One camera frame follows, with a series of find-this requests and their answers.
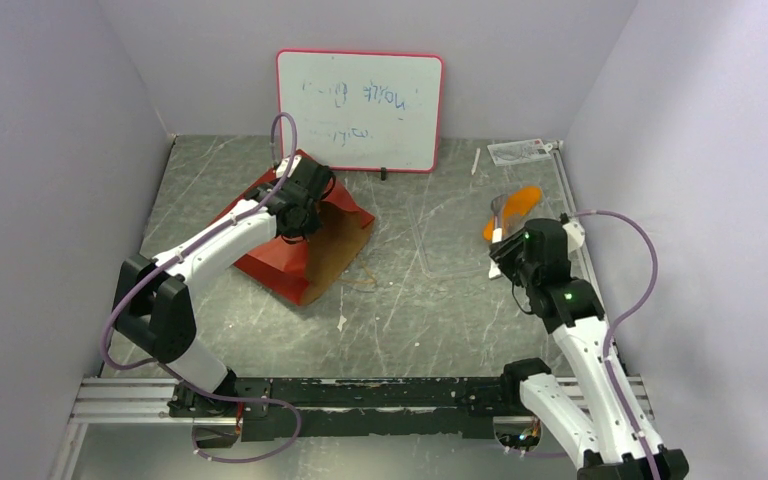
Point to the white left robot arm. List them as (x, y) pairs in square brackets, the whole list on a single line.
[(153, 301)]

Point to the orange fake bread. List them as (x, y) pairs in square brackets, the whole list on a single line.
[(518, 206)]

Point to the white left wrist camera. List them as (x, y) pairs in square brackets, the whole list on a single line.
[(287, 166)]

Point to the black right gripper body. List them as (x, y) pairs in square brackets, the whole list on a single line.
[(507, 262)]

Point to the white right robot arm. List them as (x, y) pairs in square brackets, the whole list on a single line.
[(611, 437)]

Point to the white marker pen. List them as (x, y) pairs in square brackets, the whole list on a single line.
[(476, 161)]

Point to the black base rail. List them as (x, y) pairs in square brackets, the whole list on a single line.
[(480, 408)]

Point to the pink framed whiteboard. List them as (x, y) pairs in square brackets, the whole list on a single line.
[(360, 110)]

